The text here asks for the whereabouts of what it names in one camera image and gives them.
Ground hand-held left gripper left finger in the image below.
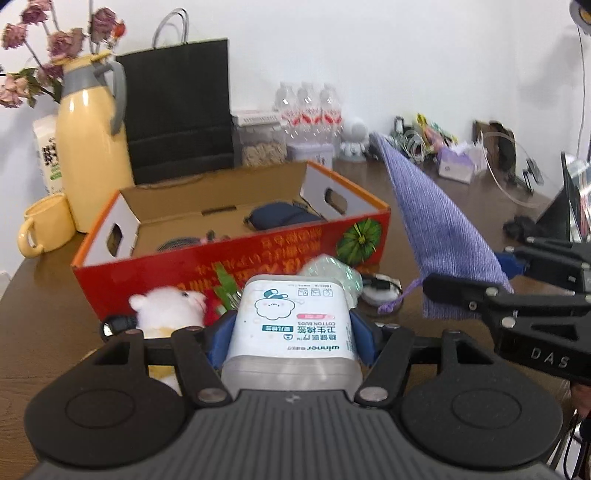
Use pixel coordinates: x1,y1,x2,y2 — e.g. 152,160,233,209
95,311,236,409

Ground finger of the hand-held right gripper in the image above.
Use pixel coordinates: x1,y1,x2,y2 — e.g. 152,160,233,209
496,236,591,296
422,273,591,330

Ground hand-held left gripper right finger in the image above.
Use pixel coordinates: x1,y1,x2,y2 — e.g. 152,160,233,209
350,310,502,409

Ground white round case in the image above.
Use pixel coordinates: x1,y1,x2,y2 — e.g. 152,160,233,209
361,273,403,306

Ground yellow white plush toy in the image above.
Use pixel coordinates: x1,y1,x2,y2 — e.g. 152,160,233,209
128,286,209,393

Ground white tissue packet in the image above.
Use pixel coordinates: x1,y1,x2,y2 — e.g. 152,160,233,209
222,274,363,402

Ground purple fabric pouch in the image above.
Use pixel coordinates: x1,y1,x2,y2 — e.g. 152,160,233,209
369,131,514,320

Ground iridescent plastic wrap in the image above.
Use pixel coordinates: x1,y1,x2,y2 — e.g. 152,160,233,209
300,255,363,306

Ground red cardboard box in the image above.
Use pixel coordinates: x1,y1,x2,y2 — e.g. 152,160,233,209
71,161,391,324

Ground black cloth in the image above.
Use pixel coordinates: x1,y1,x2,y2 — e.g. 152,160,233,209
503,215,540,241

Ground black stand with screen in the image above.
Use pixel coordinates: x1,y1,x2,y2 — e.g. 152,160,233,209
536,151,591,241

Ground clear acrylic disc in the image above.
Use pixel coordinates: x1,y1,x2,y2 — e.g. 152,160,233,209
478,129,551,209

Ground purple tissue pack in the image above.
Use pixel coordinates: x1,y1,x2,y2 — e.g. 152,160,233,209
436,142,489,184

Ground brown box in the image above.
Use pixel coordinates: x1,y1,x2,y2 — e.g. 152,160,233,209
473,120,517,175

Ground navy pouch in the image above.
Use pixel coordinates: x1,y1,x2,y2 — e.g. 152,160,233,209
244,202,325,230

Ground colourful snack packets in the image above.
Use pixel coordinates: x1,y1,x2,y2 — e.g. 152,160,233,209
416,113,458,145

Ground white robot figurine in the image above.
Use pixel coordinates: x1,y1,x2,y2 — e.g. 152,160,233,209
341,117,371,162

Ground clear container of seeds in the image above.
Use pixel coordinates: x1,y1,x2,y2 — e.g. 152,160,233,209
233,124,288,168

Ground grey tin box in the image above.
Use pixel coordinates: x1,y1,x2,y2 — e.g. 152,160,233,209
286,141,334,169

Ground yellow mug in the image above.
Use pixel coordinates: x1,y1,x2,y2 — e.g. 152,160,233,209
17,193,77,258

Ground clear water bottle red label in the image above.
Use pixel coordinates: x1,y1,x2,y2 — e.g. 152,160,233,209
297,82,321,141
276,82,298,139
318,83,343,141

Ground white flat box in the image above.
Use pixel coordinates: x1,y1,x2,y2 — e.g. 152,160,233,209
232,110,283,127

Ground yellow thermos jug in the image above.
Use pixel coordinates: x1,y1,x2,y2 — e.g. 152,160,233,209
55,54,136,234

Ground black paper bag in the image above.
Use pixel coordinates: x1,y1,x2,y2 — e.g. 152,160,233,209
115,11,236,185

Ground white paper carton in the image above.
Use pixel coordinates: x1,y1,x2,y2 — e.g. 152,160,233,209
32,115,63,197

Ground dried pink roses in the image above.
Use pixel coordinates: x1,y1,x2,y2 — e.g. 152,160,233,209
0,0,126,109

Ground black coiled cable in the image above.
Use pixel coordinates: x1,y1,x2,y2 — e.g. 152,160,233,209
156,236,205,253

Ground tangle of cables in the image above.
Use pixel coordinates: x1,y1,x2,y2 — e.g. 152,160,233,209
392,124,437,163

